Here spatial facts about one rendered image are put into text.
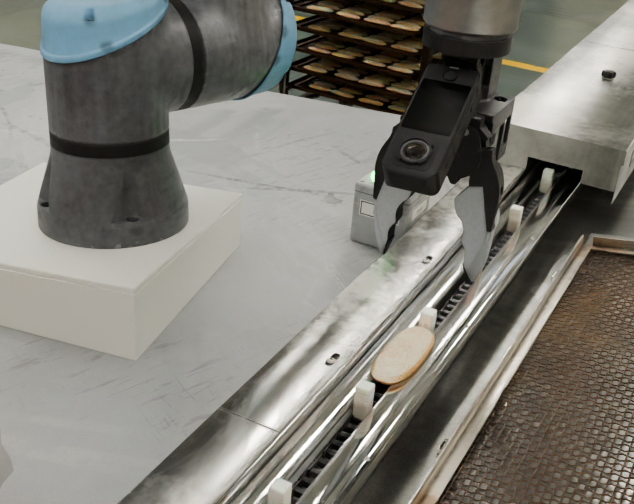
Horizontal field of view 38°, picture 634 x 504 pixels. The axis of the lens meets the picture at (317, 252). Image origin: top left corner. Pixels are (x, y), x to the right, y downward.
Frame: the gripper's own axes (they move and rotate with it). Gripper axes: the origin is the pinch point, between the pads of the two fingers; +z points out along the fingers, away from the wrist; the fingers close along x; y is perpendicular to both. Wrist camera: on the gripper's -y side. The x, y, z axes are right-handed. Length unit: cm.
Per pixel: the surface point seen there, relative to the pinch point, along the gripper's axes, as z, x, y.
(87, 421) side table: 11.9, 19.8, -22.0
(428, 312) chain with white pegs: 6.8, -0.2, 2.8
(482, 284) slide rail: 8.8, -1.9, 14.5
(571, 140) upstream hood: 2.2, -2.3, 45.1
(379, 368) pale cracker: 8.1, 0.6, -6.4
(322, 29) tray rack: 48, 124, 228
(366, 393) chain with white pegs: 7.1, -0.5, -11.5
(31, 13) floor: 95, 333, 301
